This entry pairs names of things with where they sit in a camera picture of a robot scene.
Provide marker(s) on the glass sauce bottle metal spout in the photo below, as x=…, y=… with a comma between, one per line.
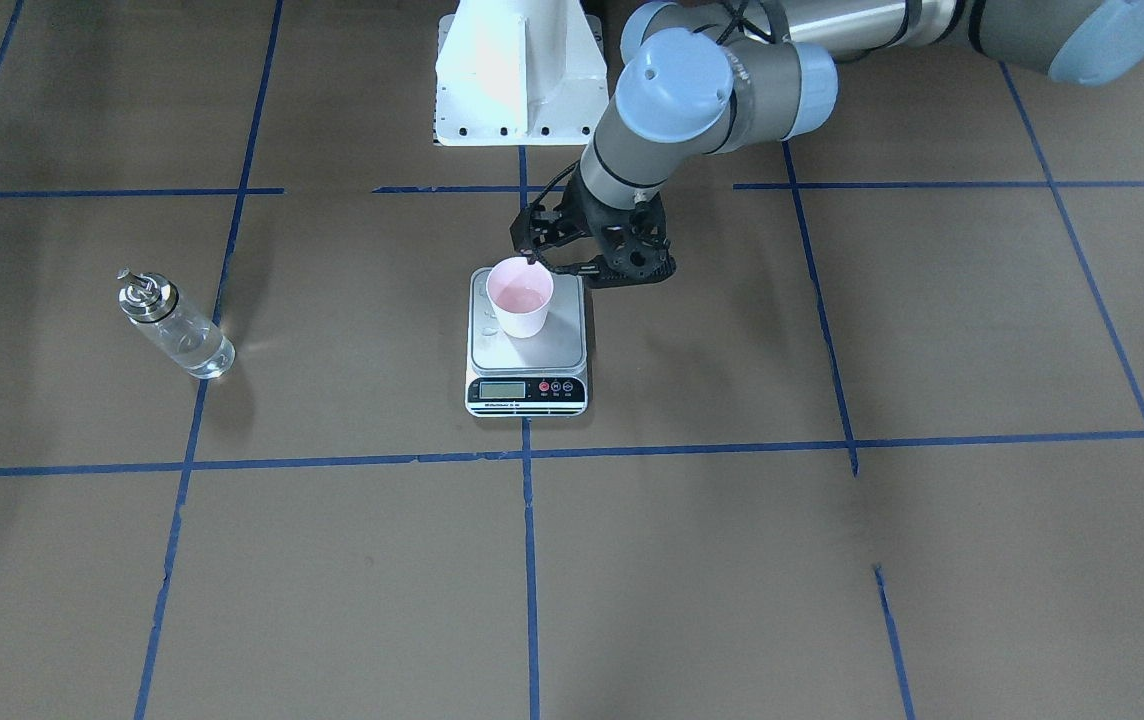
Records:
x=166, y=317

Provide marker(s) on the pink paper cup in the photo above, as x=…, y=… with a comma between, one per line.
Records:
x=520, y=293

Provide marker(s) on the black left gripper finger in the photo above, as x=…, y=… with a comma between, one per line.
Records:
x=532, y=233
x=597, y=268

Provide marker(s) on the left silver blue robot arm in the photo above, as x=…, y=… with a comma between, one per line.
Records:
x=710, y=79

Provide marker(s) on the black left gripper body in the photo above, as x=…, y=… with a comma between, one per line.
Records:
x=587, y=221

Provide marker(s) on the digital kitchen scale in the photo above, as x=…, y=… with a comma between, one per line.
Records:
x=544, y=375

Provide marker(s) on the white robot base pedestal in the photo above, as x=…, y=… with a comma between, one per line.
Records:
x=512, y=73

